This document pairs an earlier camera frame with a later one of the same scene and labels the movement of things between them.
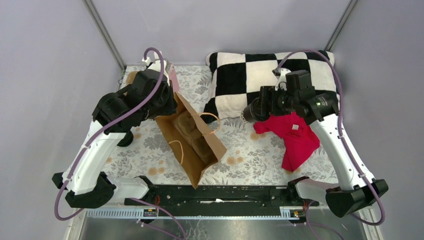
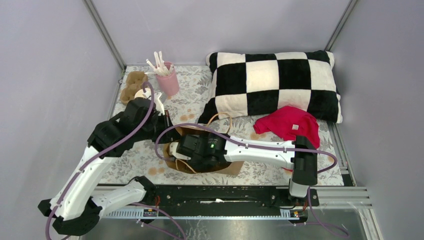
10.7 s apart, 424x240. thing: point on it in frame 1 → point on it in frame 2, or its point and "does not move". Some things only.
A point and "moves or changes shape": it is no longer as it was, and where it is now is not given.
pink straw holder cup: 171,70 does not move
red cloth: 300,141 does not move
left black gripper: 172,106 → 171,135
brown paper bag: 194,142 moves or changes shape
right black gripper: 269,92 → 197,164
